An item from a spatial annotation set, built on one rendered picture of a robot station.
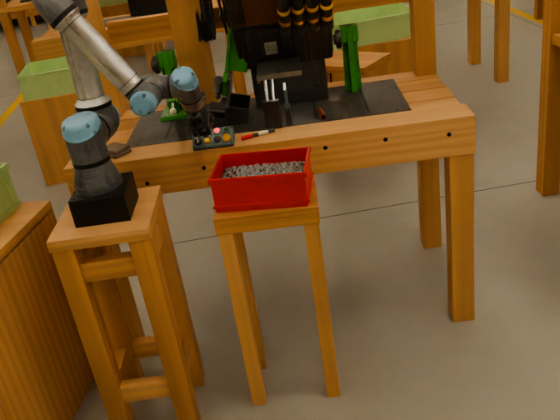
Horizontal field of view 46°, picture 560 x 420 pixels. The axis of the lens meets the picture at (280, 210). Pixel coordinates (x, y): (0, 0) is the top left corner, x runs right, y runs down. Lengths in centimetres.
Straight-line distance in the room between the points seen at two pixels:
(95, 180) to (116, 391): 77
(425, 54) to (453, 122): 61
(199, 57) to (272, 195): 101
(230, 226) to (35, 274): 76
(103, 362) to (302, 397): 75
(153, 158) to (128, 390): 83
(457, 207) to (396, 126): 42
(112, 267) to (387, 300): 134
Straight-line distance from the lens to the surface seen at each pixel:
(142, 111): 201
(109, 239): 210
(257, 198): 212
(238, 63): 257
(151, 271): 214
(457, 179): 256
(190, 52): 295
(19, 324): 245
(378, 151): 244
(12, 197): 261
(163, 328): 227
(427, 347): 277
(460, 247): 270
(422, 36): 298
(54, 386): 266
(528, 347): 279
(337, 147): 242
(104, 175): 213
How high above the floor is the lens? 176
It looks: 27 degrees down
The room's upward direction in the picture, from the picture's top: 9 degrees counter-clockwise
